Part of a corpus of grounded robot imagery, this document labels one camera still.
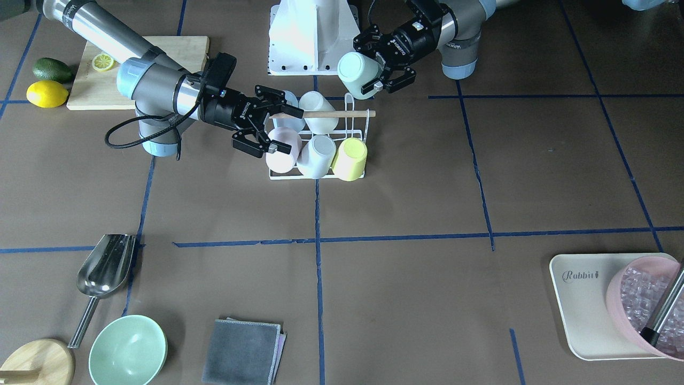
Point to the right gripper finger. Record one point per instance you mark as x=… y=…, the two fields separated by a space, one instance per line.
x=256 y=143
x=273 y=102

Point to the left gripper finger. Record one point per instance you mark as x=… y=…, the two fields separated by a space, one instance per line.
x=383 y=81
x=366 y=41

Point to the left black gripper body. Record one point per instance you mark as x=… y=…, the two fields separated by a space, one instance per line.
x=419 y=35

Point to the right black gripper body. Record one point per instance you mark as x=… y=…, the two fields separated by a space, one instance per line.
x=225 y=111

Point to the mint green cup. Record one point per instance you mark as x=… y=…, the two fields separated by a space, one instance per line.
x=355 y=70

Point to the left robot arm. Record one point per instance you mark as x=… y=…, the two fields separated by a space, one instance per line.
x=541 y=47

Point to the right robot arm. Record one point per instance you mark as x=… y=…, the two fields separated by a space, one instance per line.
x=168 y=98

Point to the grey cup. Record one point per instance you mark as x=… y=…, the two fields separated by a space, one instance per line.
x=316 y=157

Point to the yellow cup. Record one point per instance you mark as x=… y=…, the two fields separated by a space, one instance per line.
x=350 y=160

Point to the wooden cutting board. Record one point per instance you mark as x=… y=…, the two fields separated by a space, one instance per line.
x=93 y=90

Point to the green avocado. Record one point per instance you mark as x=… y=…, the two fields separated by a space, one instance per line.
x=52 y=70

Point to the yellow lemon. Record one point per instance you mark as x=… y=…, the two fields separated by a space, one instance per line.
x=47 y=94

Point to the metal scoop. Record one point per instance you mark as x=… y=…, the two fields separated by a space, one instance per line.
x=102 y=273

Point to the grey folded cloth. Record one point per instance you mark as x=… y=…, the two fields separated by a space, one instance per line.
x=243 y=352

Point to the green bowl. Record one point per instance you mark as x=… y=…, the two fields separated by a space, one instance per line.
x=130 y=350

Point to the beige tray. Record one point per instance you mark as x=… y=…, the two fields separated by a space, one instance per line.
x=581 y=284

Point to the wooden mug tree stand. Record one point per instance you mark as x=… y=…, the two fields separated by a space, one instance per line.
x=43 y=361

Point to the pink bowl with ice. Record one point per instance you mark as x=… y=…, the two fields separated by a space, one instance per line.
x=631 y=298

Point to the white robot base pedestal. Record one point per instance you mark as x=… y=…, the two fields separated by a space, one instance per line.
x=310 y=37

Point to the white wire cup rack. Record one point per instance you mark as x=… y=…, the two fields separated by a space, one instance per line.
x=349 y=122

